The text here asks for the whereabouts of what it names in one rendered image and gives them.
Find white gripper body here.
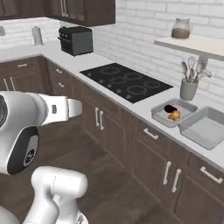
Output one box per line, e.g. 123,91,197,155
66,98,84,119

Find dark avocado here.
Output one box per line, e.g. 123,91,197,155
163,104,177,115

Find golden chicken drumstick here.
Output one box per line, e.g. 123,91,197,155
167,108,181,122

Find grey tupperware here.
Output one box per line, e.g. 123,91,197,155
150,98,200,129
178,106,224,151

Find dark wood cupboard door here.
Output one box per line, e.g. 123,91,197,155
170,163,224,224
80,97,102,144
0,76,11,94
130,136,173,205
9,73,42,96
99,108,130,170

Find dark wood drawer front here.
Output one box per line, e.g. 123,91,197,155
0,57,41,78
186,153,224,202
48,62,74,88
51,76,74,101
135,118,191,166

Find black hob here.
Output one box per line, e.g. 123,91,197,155
79,62,174,105

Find black toaster oven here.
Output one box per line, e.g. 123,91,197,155
57,25,95,57

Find white paper towel roll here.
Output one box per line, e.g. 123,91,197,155
31,24,45,47

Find dark wood upper cupboards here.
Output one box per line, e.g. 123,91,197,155
0,0,116,28

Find grey utensil pot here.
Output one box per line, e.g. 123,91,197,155
179,78,200,102

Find grey spoon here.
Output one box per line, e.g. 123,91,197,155
180,60,189,83

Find metal whisk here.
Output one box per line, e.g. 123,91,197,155
187,55,199,83

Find glass jar with brown contents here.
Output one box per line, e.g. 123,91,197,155
171,17,192,40

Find grey spatula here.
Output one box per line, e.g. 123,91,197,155
195,61,206,83

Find grey ladle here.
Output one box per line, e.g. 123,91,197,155
199,68,214,82

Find white door handle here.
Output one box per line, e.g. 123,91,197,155
10,76,17,92
99,110,105,131
171,168,183,193
162,160,172,186
94,107,101,128
3,77,10,92

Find white wall shelf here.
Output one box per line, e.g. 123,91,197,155
153,33,224,71

